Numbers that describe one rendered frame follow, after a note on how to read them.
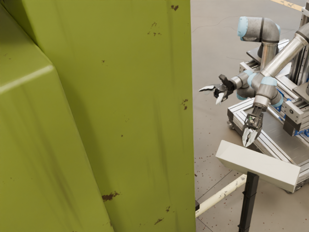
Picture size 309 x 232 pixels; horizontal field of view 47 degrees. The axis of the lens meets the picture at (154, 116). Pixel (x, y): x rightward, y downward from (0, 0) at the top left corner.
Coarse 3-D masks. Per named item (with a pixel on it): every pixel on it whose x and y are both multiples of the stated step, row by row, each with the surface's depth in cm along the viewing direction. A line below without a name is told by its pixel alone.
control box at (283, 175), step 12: (228, 144) 156; (216, 156) 156; (228, 156) 154; (240, 156) 152; (252, 156) 151; (264, 156) 149; (240, 168) 161; (252, 168) 149; (264, 168) 148; (276, 168) 146; (288, 168) 145; (300, 168) 143; (264, 180) 167; (276, 180) 149; (288, 180) 143
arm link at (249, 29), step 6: (240, 18) 210; (246, 18) 209; (252, 18) 208; (258, 18) 208; (240, 24) 209; (246, 24) 208; (252, 24) 207; (258, 24) 206; (240, 30) 210; (246, 30) 208; (252, 30) 208; (258, 30) 207; (240, 36) 216; (246, 36) 213; (252, 36) 211; (258, 36) 210
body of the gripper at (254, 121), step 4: (256, 104) 172; (260, 104) 172; (256, 108) 174; (260, 108) 173; (264, 108) 173; (252, 112) 173; (256, 112) 172; (260, 112) 172; (248, 116) 174; (252, 116) 172; (256, 116) 172; (248, 120) 173; (252, 120) 172; (256, 120) 170; (260, 120) 169; (248, 124) 172; (252, 124) 172; (256, 124) 170; (260, 124) 175; (248, 128) 177; (252, 128) 176; (256, 128) 172
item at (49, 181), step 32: (0, 32) 86; (0, 64) 76; (32, 64) 75; (0, 96) 71; (32, 96) 75; (64, 96) 81; (0, 128) 75; (32, 128) 80; (64, 128) 85; (0, 160) 80; (32, 160) 85; (64, 160) 91; (0, 192) 85; (32, 192) 91; (64, 192) 98; (96, 192) 106; (0, 224) 90; (32, 224) 98; (64, 224) 106; (96, 224) 115
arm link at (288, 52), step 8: (296, 32) 185; (304, 32) 182; (296, 40) 184; (304, 40) 182; (288, 48) 185; (296, 48) 184; (280, 56) 187; (288, 56) 186; (272, 64) 188; (280, 64) 187; (264, 72) 189; (272, 72) 188; (248, 80) 195; (256, 80) 191; (256, 88) 190
